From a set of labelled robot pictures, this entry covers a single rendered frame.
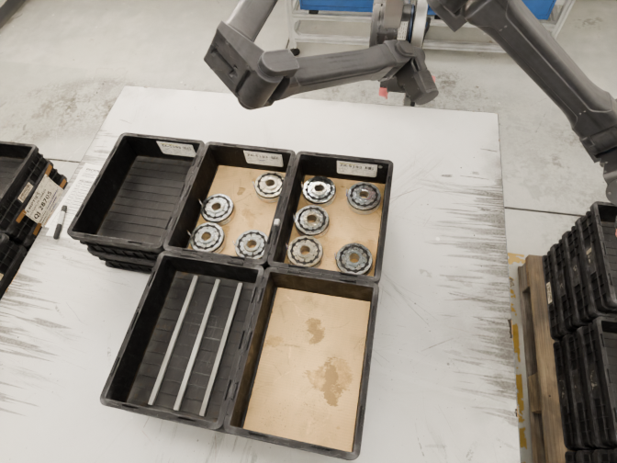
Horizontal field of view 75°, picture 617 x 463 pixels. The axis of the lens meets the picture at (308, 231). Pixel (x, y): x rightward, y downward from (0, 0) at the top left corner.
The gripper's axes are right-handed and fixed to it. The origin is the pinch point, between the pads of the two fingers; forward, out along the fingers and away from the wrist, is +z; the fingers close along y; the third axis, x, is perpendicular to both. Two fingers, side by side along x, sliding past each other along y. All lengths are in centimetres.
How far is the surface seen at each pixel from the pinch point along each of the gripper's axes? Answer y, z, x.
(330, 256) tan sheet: -14.4, 7.9, -47.0
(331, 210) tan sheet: -16.6, 13.6, -32.4
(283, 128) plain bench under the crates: -44, 42, 4
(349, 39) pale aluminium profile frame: -37, 144, 112
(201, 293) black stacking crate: -48, 2, -63
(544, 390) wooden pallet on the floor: 72, 68, -81
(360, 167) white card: -9.8, 11.7, -18.2
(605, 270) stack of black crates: 74, 38, -35
